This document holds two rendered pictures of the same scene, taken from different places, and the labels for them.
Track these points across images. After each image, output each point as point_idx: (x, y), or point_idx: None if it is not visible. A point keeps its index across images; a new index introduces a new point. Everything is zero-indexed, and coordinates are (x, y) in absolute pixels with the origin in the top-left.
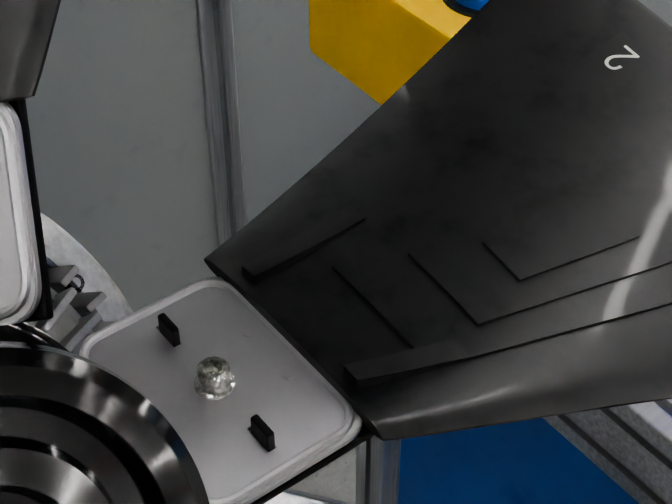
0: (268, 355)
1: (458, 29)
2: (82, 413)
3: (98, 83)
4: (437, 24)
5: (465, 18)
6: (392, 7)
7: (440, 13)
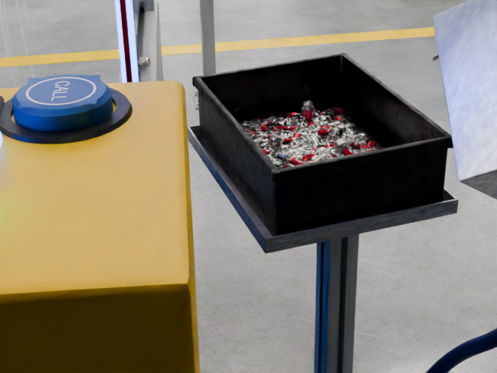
0: None
1: (160, 90)
2: None
3: None
4: (174, 102)
5: (132, 98)
6: (188, 153)
7: (152, 110)
